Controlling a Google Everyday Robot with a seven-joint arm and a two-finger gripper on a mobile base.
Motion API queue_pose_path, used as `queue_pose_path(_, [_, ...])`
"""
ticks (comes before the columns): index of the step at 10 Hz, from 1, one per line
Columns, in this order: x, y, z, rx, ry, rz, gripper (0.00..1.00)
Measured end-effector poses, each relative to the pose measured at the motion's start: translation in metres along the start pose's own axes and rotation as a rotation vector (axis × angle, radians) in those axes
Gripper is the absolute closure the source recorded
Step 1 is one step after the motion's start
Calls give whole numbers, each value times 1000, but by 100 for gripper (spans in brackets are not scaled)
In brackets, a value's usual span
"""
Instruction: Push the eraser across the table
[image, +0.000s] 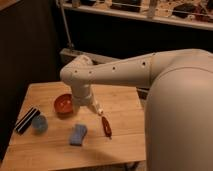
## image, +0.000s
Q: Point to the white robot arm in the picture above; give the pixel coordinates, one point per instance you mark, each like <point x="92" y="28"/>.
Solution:
<point x="179" y="105"/>

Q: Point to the blue cup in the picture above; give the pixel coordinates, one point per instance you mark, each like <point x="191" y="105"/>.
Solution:
<point x="39" y="123"/>

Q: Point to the cluttered back shelf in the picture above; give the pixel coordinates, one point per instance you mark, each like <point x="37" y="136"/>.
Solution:
<point x="186" y="13"/>

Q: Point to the red bowl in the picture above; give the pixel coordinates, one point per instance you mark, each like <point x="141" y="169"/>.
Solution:
<point x="63" y="104"/>

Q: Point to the grey metal rail frame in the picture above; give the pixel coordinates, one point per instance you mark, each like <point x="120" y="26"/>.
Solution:
<point x="68" y="55"/>

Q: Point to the blue sponge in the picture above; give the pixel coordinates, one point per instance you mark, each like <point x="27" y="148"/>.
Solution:
<point x="78" y="135"/>

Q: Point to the wooden table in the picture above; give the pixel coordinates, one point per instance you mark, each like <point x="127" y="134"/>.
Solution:
<point x="51" y="150"/>

